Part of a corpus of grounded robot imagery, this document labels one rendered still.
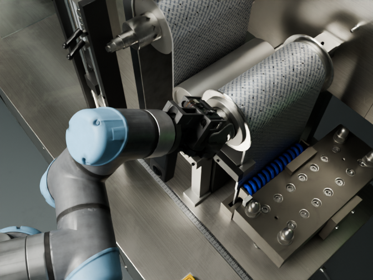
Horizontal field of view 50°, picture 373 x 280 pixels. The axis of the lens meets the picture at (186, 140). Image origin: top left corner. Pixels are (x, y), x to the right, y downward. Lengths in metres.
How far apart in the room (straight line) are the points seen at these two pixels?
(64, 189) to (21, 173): 1.79
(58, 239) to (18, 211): 1.72
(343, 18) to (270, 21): 0.22
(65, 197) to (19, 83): 0.94
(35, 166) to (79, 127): 1.84
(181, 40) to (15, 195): 1.63
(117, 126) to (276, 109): 0.41
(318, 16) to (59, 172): 0.68
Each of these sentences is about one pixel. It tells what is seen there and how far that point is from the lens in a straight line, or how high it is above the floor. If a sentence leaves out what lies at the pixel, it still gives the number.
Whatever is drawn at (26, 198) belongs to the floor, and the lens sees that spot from 2.28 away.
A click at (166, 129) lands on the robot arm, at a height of 1.44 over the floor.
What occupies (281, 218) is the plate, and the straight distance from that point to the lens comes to 0.99.
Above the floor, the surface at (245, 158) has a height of 1.17.
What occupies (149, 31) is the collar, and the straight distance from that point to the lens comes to 0.87.
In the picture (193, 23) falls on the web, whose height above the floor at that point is 1.36.
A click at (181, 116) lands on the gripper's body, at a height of 1.43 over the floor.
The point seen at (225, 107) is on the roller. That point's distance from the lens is 0.79.
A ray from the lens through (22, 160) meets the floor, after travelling 2.41.
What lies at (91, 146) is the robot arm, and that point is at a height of 1.50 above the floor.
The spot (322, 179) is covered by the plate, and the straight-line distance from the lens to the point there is 1.06.
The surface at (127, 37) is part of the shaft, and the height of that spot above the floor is 1.35.
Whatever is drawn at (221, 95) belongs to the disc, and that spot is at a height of 1.31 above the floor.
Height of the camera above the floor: 1.92
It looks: 56 degrees down
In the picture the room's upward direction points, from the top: straight up
